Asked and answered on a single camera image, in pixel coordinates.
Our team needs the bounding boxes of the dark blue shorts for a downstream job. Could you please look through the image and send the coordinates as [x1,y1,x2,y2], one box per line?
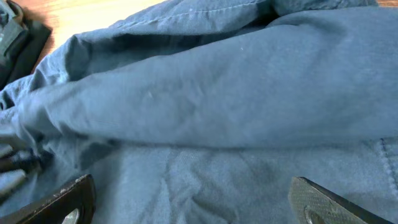
[1,1,397,223]

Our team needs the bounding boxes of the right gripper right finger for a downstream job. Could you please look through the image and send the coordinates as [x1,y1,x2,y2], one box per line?
[288,177,392,224]

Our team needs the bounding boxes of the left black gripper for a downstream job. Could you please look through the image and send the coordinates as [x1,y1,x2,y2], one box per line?
[1,136,53,202]

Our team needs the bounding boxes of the folded black garment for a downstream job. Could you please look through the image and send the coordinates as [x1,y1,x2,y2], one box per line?
[1,0,52,88]

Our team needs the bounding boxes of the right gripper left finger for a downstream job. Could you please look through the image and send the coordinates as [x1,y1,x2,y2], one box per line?
[1,174,96,224]

